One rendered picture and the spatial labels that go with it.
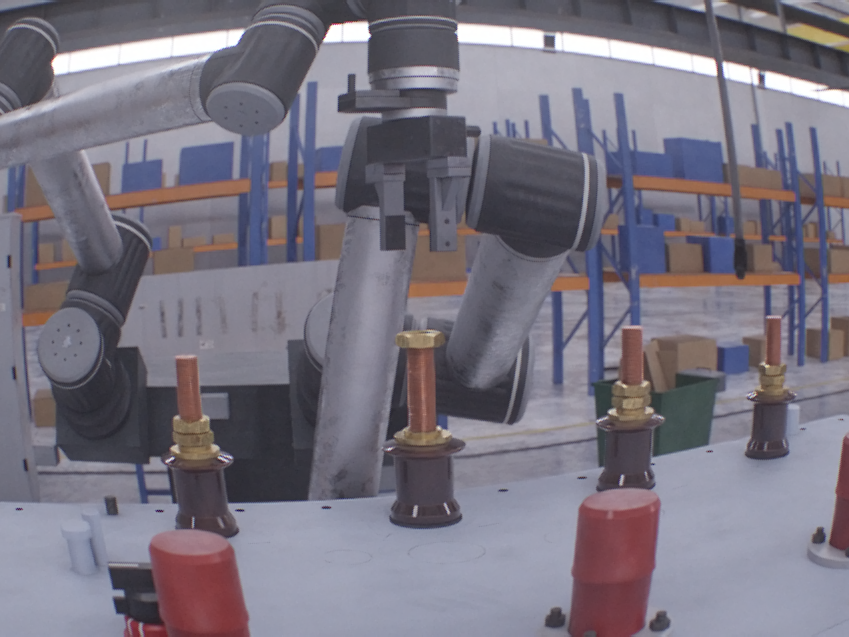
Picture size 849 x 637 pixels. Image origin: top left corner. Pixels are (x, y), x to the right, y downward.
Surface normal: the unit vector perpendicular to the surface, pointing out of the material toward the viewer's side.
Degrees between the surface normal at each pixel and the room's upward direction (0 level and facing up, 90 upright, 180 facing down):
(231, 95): 138
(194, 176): 90
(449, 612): 0
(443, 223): 90
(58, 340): 60
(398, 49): 90
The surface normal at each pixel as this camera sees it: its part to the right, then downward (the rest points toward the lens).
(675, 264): 0.32, 0.10
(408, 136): -0.81, 0.09
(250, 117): -0.23, 0.88
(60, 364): 0.08, -0.31
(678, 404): 0.58, 0.15
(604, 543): -0.50, 0.09
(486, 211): -0.07, 0.67
